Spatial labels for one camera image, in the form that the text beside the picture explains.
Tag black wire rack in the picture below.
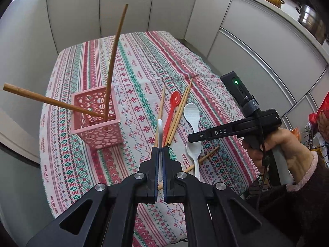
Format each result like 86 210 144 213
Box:
303 134 329 168

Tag pink perforated utensil basket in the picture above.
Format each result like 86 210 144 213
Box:
71 86 121 150

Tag striped patterned tablecloth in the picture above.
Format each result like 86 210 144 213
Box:
38 31 260 247

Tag white rice paddle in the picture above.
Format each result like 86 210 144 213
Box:
183 103 200 135

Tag wooden chopstick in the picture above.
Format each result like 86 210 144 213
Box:
157 145 220 189
3 83 108 119
154 85 166 148
163 78 193 146
104 4 129 121
167 82 193 147

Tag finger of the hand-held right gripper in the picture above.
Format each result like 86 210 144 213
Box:
188 117 259 144

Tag steel cooking pot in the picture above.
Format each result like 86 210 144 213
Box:
295 4 326 35

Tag white kitchen cabinets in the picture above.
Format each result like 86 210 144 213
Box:
45 0 329 124

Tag person's right forearm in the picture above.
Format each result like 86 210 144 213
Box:
245 152 329 247

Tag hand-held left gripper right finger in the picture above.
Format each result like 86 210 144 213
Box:
163 146 296 247

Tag red plastic spoon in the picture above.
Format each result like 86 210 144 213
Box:
162 92 181 144

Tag white plastic spoon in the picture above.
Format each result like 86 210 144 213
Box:
157 119 164 182
185 140 204 182

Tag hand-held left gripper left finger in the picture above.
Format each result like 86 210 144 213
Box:
26 146 158 247

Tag person's right hand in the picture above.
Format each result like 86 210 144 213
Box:
243 128 318 184

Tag red package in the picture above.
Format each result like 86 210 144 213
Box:
308 103 329 141

